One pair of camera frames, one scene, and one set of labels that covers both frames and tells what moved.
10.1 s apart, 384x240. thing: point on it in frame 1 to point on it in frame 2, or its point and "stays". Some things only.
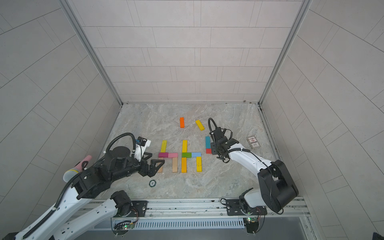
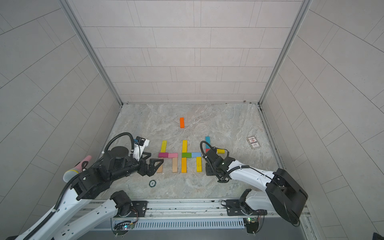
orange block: [184, 166] stays
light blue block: [194, 154] stays
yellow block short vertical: [199, 164] stays
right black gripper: [213, 147] to [207, 167]
